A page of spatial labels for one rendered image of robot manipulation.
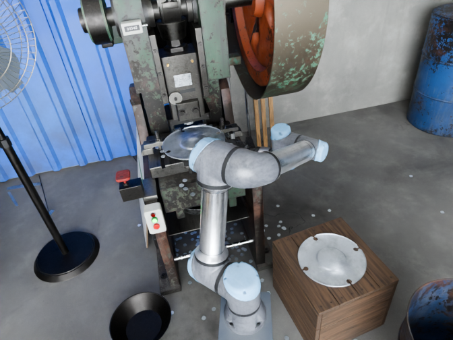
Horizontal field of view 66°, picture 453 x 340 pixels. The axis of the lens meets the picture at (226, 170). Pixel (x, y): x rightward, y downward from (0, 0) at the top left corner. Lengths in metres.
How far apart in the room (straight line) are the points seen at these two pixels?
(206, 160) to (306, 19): 0.55
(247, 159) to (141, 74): 0.66
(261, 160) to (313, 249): 0.79
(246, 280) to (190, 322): 0.78
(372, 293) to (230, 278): 0.67
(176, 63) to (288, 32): 0.50
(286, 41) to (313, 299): 0.98
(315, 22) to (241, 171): 0.56
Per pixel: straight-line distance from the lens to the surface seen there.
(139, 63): 1.44
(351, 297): 1.55
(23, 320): 2.25
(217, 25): 1.43
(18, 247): 2.66
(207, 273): 1.22
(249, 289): 1.15
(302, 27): 1.23
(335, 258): 1.65
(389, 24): 3.39
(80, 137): 3.03
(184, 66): 1.50
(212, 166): 0.99
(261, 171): 0.96
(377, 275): 1.64
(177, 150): 1.56
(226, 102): 1.96
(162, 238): 1.71
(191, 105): 1.53
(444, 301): 1.66
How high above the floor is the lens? 1.62
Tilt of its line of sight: 37 degrees down
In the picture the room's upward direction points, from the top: 6 degrees counter-clockwise
